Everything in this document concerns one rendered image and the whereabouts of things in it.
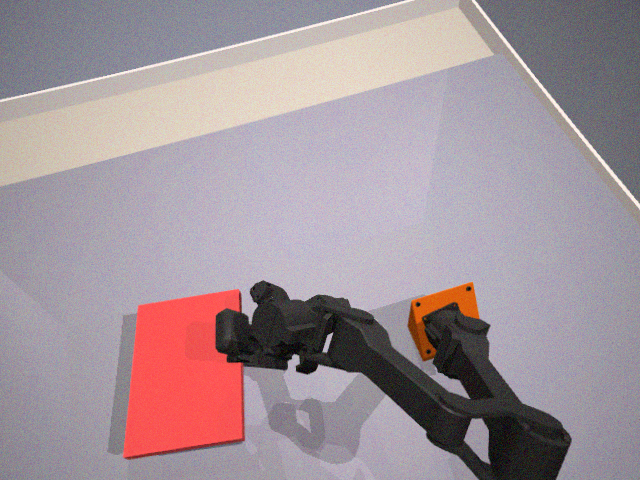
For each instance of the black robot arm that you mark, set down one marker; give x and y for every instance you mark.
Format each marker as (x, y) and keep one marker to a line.
(525, 443)

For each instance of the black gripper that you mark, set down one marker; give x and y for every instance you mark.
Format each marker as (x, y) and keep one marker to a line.
(234, 337)

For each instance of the red rectangular panel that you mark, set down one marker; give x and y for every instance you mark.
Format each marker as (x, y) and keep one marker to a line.
(183, 393)

